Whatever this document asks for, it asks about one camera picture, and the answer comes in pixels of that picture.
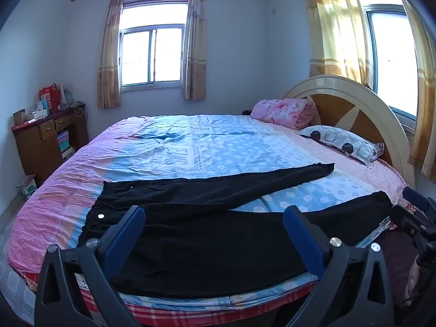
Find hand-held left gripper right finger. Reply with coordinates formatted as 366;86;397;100
283;205;396;327

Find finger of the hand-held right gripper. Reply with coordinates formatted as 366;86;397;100
390;205;426;242
402;187;436;216

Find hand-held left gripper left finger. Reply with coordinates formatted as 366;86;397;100
34;205;147;327

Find black pants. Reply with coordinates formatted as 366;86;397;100
78;163;394;298

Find person's right hand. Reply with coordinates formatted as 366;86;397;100
404;255;425;309

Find dark maroon cloth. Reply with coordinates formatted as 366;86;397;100
378;232;419;309

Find yellow curtain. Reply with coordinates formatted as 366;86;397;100
398;0;436;184
300;0;373;87

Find white dark-dotted pillow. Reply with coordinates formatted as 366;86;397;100
298;125;385;169

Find cream wooden headboard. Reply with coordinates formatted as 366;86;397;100
282;75;416;188

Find stack of coloured boxes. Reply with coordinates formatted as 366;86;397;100
57;130;75;159

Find small green-white carton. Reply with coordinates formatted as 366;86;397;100
17;175;38;201

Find red plaid mattress cover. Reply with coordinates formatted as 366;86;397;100
20;272;321;327

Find blue pink dotted bedsheet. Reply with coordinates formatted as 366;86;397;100
7;114;414;309

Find pink folded blanket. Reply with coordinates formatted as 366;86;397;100
251;98;319;131

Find brown wooden desk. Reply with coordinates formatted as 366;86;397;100
11;104;90;186

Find large window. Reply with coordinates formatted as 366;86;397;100
354;0;420;125

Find open cardboard box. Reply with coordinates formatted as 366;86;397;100
13;109;35;125

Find red paper bag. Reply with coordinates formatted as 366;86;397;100
39;83;62;111

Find pink beige curtain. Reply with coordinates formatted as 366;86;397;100
184;0;208;101
97;0;124;110

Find small sliding window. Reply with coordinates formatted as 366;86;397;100
119;2;187;92

